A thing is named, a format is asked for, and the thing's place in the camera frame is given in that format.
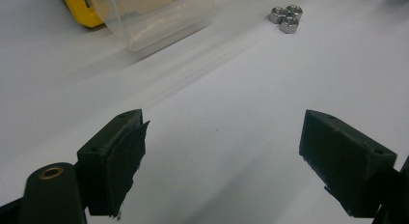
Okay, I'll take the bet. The clear plastic drawer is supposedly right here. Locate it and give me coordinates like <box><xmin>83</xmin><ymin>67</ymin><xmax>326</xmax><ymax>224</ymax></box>
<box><xmin>86</xmin><ymin>0</ymin><xmax>217</xmax><ymax>53</ymax></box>

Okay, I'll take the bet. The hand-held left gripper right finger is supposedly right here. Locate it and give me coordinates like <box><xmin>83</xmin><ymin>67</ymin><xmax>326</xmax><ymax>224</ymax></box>
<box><xmin>298</xmin><ymin>109</ymin><xmax>398</xmax><ymax>218</ymax></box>

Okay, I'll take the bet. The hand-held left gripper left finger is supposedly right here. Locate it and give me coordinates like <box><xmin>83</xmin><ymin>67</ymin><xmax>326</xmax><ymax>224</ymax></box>
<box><xmin>76</xmin><ymin>108</ymin><xmax>150</xmax><ymax>218</ymax></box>

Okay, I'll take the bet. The silver hex nut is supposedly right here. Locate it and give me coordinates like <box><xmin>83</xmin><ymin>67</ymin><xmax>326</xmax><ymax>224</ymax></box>
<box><xmin>279</xmin><ymin>16</ymin><xmax>300</xmax><ymax>35</ymax></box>
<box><xmin>267</xmin><ymin>7</ymin><xmax>287</xmax><ymax>25</ymax></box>
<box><xmin>286</xmin><ymin>4</ymin><xmax>304</xmax><ymax>20</ymax></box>

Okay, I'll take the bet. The yellow drawer organizer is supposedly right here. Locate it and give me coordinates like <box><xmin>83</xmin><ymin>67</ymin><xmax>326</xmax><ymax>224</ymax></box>
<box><xmin>57</xmin><ymin>0</ymin><xmax>106</xmax><ymax>29</ymax></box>

